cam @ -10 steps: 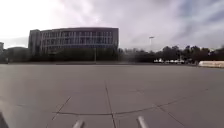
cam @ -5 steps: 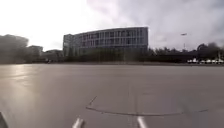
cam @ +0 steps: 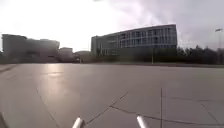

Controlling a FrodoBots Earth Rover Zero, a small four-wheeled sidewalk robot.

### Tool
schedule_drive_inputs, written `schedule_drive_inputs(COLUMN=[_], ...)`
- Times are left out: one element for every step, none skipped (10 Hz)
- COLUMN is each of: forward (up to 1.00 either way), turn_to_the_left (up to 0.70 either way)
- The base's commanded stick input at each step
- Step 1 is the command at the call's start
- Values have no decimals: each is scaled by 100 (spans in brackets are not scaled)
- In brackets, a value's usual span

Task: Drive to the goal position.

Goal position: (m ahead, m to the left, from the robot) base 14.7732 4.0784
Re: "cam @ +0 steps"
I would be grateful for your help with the pole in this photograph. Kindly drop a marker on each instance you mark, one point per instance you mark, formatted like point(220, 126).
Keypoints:
point(152, 56)

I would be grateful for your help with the robot's own part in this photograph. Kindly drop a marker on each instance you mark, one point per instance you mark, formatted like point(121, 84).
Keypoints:
point(142, 122)
point(77, 123)

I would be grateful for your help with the flagpole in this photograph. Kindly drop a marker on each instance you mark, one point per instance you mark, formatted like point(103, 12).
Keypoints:
point(219, 36)

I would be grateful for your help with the grey paved plaza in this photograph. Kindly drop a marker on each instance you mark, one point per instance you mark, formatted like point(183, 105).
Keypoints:
point(110, 86)

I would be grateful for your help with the small pale building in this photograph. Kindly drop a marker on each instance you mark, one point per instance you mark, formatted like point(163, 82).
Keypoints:
point(66, 53)

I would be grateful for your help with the large grey many-windowed building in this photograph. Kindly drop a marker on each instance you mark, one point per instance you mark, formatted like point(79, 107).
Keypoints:
point(143, 38)

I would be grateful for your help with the dark blocky building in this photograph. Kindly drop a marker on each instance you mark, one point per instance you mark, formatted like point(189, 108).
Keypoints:
point(30, 48)

